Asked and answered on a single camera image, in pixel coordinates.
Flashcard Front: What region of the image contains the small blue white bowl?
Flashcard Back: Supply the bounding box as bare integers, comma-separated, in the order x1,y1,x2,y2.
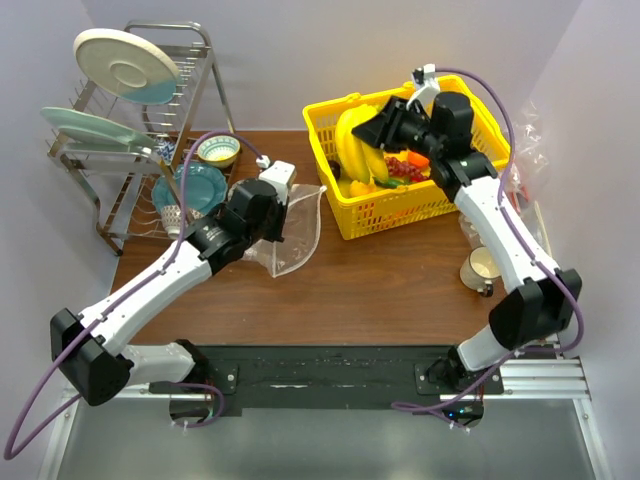
154,139,176,163

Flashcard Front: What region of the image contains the pale green plate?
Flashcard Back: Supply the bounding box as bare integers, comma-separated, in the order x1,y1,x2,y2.
40,107,155,149

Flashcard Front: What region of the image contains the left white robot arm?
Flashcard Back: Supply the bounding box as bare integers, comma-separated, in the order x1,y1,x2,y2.
50,178,291,406

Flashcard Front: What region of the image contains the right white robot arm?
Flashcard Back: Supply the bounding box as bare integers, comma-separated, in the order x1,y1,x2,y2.
352,92,582,393

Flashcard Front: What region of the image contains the dark avocado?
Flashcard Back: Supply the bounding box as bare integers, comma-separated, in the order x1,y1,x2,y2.
328,160,343,181

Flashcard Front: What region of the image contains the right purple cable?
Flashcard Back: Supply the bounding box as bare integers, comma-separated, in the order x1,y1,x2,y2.
392,67,586,426

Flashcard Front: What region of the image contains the teal rimmed yellow bowl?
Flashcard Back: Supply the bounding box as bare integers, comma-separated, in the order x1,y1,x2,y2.
197,135,241,169

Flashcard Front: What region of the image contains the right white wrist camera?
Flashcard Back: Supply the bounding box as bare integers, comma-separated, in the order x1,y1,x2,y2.
406,64,440,113

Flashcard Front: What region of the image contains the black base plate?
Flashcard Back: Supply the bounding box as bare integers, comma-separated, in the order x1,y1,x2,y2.
147,344,504,419

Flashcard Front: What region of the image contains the clear zip top bag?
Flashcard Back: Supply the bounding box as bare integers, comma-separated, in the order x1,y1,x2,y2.
243,184,326,278

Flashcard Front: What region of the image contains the crumpled clear plastic bag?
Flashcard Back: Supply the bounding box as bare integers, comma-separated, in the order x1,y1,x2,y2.
505,100,551,215

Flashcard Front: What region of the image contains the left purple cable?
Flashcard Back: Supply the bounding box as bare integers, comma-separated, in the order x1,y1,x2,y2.
2,128,266,460

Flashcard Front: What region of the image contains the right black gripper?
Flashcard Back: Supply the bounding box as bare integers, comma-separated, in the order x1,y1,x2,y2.
352,96,444,161

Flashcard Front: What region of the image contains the yellow banana bunch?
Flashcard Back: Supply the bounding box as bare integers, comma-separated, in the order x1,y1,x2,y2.
335,104,389,184

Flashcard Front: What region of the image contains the red grape bunch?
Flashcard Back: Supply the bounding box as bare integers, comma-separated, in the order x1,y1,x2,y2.
385,156,428,183

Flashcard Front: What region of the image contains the yellow plastic shopping basket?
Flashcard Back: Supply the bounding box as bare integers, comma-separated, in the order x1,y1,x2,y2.
302,74,510,240

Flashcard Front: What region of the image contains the yellow lemon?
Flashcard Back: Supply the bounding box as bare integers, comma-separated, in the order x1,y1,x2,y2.
349,180,378,198

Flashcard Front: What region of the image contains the teal scalloped plate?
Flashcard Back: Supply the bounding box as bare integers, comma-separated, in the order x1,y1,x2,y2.
151,162,227,214

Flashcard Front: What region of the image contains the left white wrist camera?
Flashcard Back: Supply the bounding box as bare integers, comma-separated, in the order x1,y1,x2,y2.
258,160,297,205

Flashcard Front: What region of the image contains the white paper cup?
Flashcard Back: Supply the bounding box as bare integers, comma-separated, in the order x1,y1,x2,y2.
459,246,501,298

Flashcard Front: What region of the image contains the white and teal plate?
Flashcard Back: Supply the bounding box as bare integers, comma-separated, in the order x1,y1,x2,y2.
73,28,181,105

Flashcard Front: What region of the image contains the polka dot plastic bag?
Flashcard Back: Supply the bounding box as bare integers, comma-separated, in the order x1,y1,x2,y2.
458,213,483,249

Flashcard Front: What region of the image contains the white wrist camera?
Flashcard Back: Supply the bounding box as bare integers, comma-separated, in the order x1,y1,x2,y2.
406,64,440,113
258,160,297,205

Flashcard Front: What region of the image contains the purple cable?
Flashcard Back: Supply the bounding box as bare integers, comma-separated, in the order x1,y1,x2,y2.
2,128,266,460
392,67,586,426

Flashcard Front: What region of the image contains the orange fruit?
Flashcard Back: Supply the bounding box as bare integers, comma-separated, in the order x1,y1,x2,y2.
407,151,430,169

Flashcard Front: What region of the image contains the steel dish rack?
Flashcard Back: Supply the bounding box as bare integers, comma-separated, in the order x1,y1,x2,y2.
41,20,235,255

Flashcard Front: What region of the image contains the blue patterned cup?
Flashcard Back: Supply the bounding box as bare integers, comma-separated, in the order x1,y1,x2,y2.
160,205,203,240

